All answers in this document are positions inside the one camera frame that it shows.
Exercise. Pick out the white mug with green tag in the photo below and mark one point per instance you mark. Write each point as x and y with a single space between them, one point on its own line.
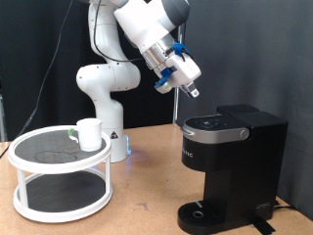
89 135

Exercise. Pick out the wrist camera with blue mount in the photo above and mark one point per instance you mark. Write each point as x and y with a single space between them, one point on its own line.
164 80

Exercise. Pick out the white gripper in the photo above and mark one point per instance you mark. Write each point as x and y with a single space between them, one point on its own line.
186 70

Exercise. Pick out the black tape strip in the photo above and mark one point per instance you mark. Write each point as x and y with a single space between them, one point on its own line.
263 226

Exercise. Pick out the grey vertical bar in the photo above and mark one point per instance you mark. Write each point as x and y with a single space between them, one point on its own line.
2 117

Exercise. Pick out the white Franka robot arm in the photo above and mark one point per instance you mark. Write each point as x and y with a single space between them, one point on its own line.
107 78

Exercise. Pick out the dark grey partition panel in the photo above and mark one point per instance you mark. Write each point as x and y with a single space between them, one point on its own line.
260 39

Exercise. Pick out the black Keurig coffee machine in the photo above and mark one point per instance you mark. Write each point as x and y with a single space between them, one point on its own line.
241 169

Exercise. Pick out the white two-tier turntable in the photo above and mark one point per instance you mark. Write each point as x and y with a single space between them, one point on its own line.
62 164

